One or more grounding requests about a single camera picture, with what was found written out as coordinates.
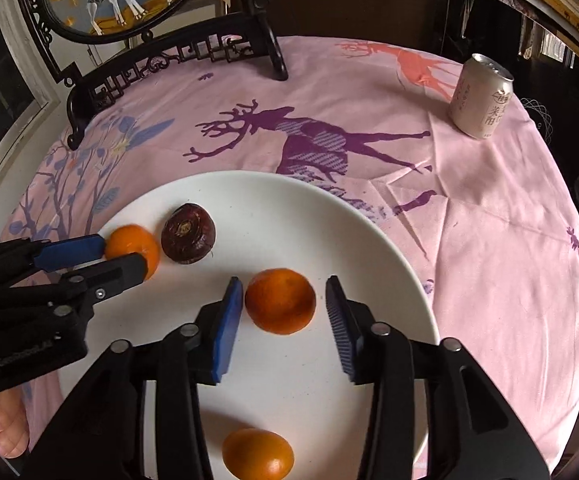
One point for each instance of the small orange kumquat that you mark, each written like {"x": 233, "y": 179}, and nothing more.
{"x": 133, "y": 238}

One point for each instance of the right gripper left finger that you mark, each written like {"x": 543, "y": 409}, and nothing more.
{"x": 98, "y": 432}

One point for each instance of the person's left hand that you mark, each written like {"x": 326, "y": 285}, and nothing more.
{"x": 14, "y": 433}

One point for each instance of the beige drink can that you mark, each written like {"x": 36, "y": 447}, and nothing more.
{"x": 480, "y": 99}

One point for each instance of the dark water chestnut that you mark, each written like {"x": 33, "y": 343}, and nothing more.
{"x": 188, "y": 235}

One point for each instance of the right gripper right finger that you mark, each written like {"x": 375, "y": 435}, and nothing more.
{"x": 473, "y": 433}

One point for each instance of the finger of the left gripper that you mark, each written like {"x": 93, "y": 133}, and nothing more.
{"x": 65, "y": 254}
{"x": 92, "y": 284}

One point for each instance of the black cabinet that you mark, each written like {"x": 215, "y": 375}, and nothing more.
{"x": 535, "y": 58}

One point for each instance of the black framed deer screen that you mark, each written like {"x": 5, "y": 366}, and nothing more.
{"x": 229, "y": 37}

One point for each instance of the pink deer tablecloth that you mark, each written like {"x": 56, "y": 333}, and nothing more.
{"x": 488, "y": 226}

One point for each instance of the white round plate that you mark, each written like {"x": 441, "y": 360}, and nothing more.
{"x": 283, "y": 239}

